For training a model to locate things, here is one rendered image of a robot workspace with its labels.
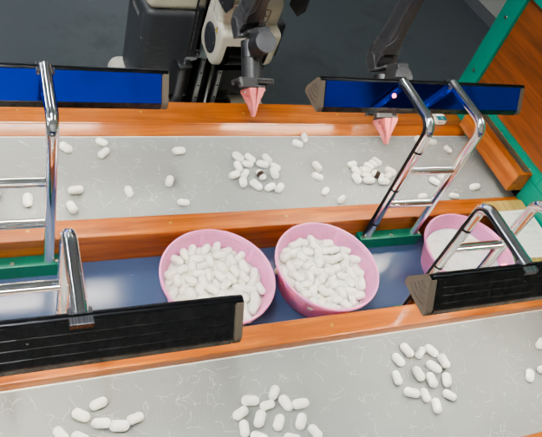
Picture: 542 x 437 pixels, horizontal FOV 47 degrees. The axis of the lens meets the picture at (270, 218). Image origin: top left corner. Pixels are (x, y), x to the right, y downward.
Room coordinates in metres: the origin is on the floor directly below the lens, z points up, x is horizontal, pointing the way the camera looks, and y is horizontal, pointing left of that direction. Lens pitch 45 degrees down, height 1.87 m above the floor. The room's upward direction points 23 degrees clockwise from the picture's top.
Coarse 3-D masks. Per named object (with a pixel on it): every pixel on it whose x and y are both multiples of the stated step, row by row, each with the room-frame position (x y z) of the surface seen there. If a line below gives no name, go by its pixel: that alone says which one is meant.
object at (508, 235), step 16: (480, 208) 1.03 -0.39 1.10; (528, 208) 1.12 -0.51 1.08; (464, 224) 1.03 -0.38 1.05; (496, 224) 0.99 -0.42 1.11; (496, 240) 1.12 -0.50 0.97; (512, 240) 0.95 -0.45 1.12; (448, 256) 1.03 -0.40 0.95; (496, 256) 1.12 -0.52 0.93; (528, 256) 0.92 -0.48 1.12; (432, 272) 1.03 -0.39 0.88; (528, 272) 0.89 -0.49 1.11; (400, 304) 1.05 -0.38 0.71
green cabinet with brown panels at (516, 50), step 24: (528, 0) 1.93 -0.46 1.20; (504, 24) 1.95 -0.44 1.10; (528, 24) 1.90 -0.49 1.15; (480, 48) 1.98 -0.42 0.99; (504, 48) 1.93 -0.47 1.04; (528, 48) 1.86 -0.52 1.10; (480, 72) 1.93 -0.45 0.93; (504, 72) 1.88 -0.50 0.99; (528, 72) 1.82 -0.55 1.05; (528, 96) 1.77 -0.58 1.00; (504, 120) 1.79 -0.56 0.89; (528, 120) 1.73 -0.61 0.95; (528, 144) 1.69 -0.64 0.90
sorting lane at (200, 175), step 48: (0, 144) 1.01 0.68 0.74; (96, 144) 1.14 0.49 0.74; (144, 144) 1.21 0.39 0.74; (192, 144) 1.28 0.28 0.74; (240, 144) 1.36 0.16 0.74; (288, 144) 1.44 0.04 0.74; (336, 144) 1.53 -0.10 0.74; (0, 192) 0.87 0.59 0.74; (96, 192) 0.99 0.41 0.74; (144, 192) 1.05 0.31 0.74; (192, 192) 1.11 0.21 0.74; (240, 192) 1.18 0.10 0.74; (288, 192) 1.25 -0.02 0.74; (336, 192) 1.33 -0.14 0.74; (384, 192) 1.41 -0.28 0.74; (432, 192) 1.49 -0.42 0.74; (480, 192) 1.59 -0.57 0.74
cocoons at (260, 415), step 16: (416, 352) 0.90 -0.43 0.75; (432, 352) 0.91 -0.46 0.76; (416, 368) 0.85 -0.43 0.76; (432, 368) 0.87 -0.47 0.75; (400, 384) 0.80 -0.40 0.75; (432, 384) 0.83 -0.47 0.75; (448, 384) 0.85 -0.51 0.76; (96, 400) 0.50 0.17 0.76; (256, 400) 0.63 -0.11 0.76; (272, 400) 0.65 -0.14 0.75; (288, 400) 0.65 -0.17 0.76; (304, 400) 0.67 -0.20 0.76; (432, 400) 0.79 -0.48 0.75; (80, 416) 0.46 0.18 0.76; (128, 416) 0.50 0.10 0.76; (240, 416) 0.58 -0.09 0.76; (256, 416) 0.60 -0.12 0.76; (304, 416) 0.63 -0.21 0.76; (64, 432) 0.43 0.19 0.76; (80, 432) 0.44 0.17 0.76; (240, 432) 0.56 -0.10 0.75; (256, 432) 0.56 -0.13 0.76; (320, 432) 0.62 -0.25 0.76
